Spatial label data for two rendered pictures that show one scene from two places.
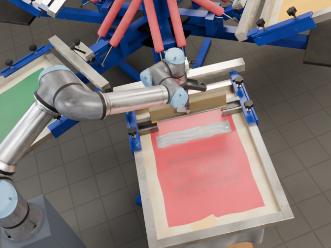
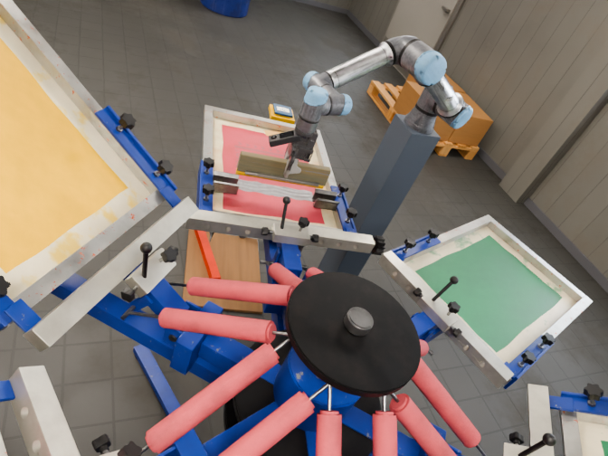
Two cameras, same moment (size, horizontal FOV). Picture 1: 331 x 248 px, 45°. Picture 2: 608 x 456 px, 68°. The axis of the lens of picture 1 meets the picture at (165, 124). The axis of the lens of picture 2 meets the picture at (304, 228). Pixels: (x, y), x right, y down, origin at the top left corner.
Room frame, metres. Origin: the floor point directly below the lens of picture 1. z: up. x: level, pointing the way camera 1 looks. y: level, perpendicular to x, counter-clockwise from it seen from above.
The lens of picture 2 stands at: (2.58, -0.58, 2.04)
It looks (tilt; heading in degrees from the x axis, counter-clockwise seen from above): 39 degrees down; 156
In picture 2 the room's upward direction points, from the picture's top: 24 degrees clockwise
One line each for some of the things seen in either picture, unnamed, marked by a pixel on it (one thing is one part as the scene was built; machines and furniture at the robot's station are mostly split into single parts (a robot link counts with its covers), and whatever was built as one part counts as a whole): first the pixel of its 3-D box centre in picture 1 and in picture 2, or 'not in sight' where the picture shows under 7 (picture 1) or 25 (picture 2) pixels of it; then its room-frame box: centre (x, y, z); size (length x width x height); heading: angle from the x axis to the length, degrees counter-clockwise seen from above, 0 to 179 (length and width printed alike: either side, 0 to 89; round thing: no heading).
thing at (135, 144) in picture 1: (133, 127); (340, 213); (1.23, 0.16, 0.98); 0.30 x 0.05 x 0.07; 179
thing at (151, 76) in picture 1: (157, 77); (333, 102); (1.12, -0.01, 1.39); 0.11 x 0.11 x 0.08; 23
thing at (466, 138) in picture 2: not in sight; (426, 106); (-1.91, 2.26, 0.25); 1.32 x 0.90 x 0.49; 10
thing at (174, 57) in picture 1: (175, 63); (314, 104); (1.18, -0.09, 1.39); 0.09 x 0.08 x 0.11; 113
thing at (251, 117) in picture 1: (243, 102); (204, 191); (1.23, -0.40, 0.98); 0.30 x 0.05 x 0.07; 179
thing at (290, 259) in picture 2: not in sight; (289, 255); (1.55, -0.12, 1.02); 0.17 x 0.06 x 0.05; 179
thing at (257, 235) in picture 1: (217, 234); not in sight; (0.70, -0.11, 0.74); 0.45 x 0.03 x 0.43; 89
